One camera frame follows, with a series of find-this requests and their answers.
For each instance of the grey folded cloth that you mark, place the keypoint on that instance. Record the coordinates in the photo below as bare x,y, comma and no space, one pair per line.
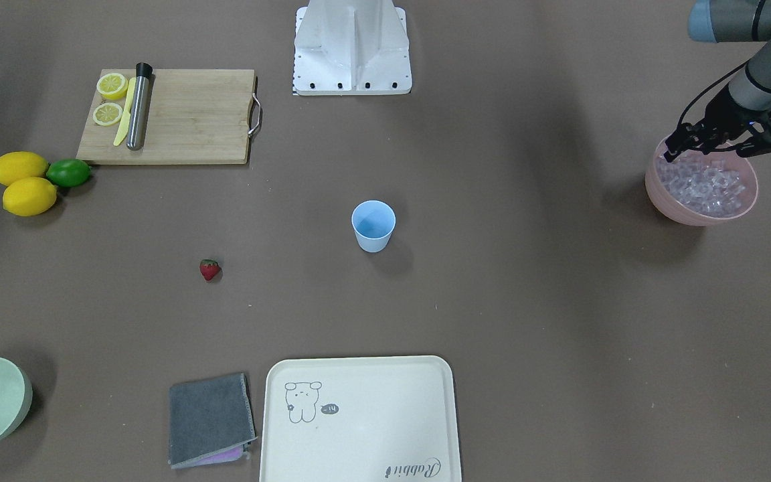
210,421

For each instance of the bamboo cutting board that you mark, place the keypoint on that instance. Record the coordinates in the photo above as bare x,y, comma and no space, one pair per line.
196,116

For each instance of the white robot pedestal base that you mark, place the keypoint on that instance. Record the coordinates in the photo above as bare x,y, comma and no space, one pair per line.
351,48

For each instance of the red strawberry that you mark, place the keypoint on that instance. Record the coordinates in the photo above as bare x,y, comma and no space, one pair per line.
209,269

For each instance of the green lime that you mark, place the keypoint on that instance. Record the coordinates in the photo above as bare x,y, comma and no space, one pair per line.
69,173

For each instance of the yellow lemon lower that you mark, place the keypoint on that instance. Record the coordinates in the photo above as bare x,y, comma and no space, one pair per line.
29,196

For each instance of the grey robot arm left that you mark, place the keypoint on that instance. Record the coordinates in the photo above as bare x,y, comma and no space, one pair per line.
737,21

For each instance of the yellow lemon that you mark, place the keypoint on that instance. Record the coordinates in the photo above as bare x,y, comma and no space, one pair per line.
29,196
16,165

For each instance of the lemon half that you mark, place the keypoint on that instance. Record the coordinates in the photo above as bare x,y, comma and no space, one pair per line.
112,86
107,114

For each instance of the yellow plastic knife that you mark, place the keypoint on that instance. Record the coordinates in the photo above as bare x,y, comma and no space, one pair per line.
125,119

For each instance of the lemon half upper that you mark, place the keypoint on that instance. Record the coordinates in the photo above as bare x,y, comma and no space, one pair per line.
112,86

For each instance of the cream rabbit tray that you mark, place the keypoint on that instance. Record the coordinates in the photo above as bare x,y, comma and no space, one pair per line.
361,419

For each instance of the yellow lemon upper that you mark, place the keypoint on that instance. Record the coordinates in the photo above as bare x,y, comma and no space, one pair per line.
16,165

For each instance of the pile of ice cubes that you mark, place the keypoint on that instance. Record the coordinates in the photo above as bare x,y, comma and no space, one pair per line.
705,185

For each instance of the lemon half lower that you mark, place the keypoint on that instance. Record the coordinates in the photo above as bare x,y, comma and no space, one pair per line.
107,114

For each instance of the steel muddler rod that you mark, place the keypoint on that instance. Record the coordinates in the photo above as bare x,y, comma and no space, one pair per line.
140,107

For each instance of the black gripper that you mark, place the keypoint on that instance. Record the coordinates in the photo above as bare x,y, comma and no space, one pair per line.
727,115

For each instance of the pink bowl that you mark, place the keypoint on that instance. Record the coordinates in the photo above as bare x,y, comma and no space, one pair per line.
664,203

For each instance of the light blue plastic cup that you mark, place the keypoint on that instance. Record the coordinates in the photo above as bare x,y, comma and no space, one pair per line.
373,222

